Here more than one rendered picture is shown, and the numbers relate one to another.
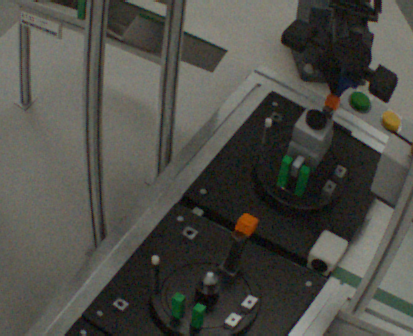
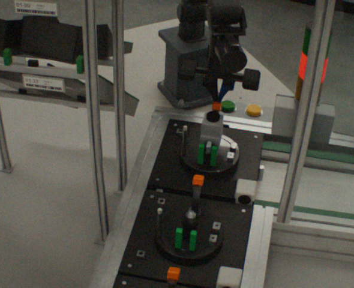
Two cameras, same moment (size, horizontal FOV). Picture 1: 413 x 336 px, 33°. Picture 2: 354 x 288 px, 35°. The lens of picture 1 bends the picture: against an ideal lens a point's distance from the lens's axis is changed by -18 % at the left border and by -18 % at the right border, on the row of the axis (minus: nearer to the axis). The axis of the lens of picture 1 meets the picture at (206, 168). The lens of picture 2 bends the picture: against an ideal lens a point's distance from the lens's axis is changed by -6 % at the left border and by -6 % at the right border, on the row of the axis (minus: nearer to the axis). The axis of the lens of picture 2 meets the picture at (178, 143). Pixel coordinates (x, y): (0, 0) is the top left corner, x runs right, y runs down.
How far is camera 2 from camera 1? 0.36 m
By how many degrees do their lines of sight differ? 16
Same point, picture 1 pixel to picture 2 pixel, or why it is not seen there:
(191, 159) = (141, 167)
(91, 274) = (113, 245)
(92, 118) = (98, 141)
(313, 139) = (215, 128)
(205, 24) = not seen: hidden behind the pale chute
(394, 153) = (283, 104)
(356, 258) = (263, 195)
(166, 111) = (122, 141)
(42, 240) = (61, 246)
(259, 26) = (138, 87)
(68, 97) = (39, 158)
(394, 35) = not seen: hidden behind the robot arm
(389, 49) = not seen: hidden behind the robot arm
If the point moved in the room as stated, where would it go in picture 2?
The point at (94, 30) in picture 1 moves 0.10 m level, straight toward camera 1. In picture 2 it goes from (93, 79) to (115, 109)
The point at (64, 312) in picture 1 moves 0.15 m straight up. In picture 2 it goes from (104, 276) to (98, 227)
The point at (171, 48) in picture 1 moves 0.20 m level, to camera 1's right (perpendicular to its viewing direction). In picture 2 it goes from (120, 97) to (209, 84)
